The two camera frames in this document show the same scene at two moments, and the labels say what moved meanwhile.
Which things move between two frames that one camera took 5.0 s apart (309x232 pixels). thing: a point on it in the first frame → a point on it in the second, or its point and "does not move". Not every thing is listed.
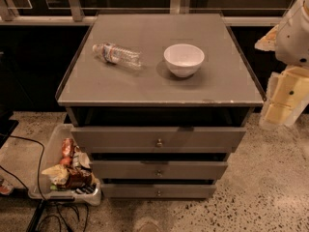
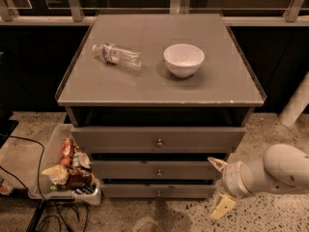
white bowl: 183,60 does not move
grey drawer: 159,169 does not move
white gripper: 294,41 → 232,179
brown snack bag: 80,178 does not move
